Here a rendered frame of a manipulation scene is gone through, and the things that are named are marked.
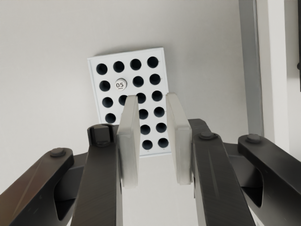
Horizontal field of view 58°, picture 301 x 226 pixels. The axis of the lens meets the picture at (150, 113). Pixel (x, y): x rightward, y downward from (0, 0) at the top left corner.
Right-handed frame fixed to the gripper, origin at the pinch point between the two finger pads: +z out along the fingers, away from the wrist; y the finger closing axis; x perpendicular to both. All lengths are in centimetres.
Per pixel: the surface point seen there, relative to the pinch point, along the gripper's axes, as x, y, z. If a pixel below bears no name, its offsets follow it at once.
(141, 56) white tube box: 2.8, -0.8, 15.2
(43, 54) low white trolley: 3.4, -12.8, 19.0
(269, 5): 6.8, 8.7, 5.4
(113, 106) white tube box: -2.6, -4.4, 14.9
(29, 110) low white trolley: -3.4, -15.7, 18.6
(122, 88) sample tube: -0.2, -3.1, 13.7
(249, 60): 2.5, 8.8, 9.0
